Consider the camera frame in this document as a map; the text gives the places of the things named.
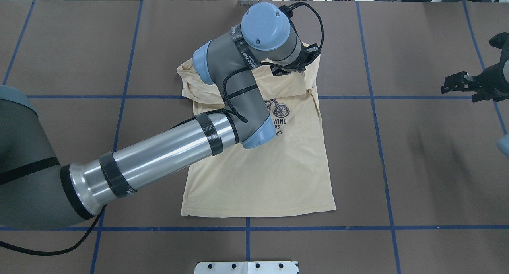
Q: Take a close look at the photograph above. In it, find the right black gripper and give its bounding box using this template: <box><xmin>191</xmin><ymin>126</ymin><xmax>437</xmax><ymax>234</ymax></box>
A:
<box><xmin>441</xmin><ymin>32</ymin><xmax>509</xmax><ymax>103</ymax></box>

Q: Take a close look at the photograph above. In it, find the cream long-sleeve printed shirt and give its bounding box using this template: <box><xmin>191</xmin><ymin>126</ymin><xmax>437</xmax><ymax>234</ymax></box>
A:
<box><xmin>181</xmin><ymin>58</ymin><xmax>336</xmax><ymax>218</ymax></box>

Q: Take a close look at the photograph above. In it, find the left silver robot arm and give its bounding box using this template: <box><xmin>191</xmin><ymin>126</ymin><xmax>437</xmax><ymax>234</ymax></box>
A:
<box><xmin>0</xmin><ymin>2</ymin><xmax>322</xmax><ymax>230</ymax></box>

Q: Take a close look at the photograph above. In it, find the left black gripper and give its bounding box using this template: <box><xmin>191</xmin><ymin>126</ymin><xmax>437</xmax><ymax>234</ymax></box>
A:
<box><xmin>270</xmin><ymin>47</ymin><xmax>319</xmax><ymax>76</ymax></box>

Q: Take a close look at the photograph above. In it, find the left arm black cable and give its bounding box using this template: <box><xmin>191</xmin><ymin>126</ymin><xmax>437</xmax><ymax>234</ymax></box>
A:
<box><xmin>0</xmin><ymin>206</ymin><xmax>106</xmax><ymax>256</ymax></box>

